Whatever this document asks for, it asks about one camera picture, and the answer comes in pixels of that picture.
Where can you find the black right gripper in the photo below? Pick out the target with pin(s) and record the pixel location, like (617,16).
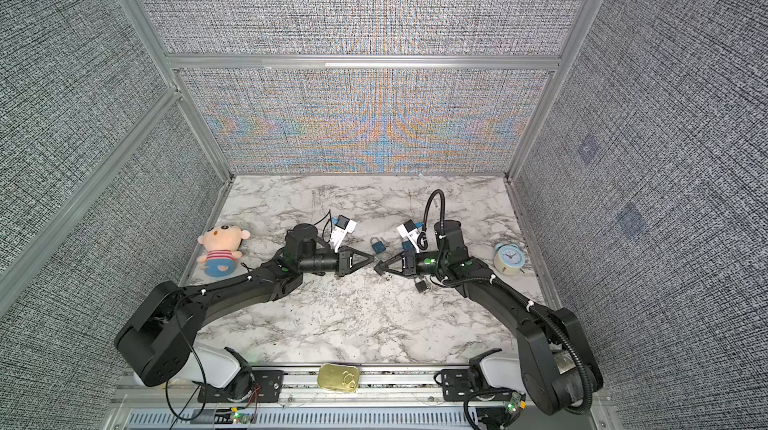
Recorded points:
(410,263)

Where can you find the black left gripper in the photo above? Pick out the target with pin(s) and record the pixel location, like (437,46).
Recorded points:
(344,262)

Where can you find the black padlock shackle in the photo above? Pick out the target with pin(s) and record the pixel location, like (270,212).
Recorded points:
(380,268)

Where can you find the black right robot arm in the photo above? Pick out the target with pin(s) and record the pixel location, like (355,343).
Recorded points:
(558,368)

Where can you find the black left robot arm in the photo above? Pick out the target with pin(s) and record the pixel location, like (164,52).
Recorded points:
(159,339)

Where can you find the gold sardine tin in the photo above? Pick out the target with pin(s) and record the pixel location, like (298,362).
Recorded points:
(338,378)

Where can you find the light blue alarm clock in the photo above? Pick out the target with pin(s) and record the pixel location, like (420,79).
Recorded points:
(508,259)

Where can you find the plush doll toy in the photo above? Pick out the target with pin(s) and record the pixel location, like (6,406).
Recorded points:
(221,247)

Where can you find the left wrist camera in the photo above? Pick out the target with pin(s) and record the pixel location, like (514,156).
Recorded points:
(342,226)

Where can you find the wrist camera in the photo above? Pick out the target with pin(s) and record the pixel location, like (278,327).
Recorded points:
(415,233)
(342,226)

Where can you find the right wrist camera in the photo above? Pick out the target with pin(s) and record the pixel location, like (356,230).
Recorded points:
(415,233)

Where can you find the aluminium front rail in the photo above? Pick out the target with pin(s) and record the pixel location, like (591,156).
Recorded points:
(386,385)

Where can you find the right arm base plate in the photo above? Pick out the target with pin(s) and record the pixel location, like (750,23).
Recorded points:
(460,383)

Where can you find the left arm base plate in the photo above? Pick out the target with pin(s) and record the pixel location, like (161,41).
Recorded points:
(264,385)

